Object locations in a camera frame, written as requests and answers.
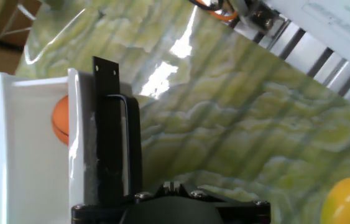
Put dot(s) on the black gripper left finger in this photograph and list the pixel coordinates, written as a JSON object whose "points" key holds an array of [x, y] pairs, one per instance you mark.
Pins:
{"points": [[106, 213]]}

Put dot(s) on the orange toy basketball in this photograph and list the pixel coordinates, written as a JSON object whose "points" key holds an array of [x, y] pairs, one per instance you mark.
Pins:
{"points": [[61, 119]]}

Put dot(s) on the green marble pattern mat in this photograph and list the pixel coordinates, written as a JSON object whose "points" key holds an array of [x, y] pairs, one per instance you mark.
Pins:
{"points": [[224, 109]]}

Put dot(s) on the printed white paper sheet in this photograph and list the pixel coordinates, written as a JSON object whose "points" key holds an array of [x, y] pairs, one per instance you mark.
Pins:
{"points": [[333, 25]]}

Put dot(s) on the yellow toy mango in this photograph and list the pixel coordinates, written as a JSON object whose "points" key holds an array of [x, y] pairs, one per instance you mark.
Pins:
{"points": [[348, 202]]}

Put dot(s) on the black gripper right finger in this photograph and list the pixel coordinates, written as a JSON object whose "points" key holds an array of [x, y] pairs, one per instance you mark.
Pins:
{"points": [[243, 213]]}

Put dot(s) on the silver frame bracket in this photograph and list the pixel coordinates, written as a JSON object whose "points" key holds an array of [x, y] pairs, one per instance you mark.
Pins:
{"points": [[261, 18]]}

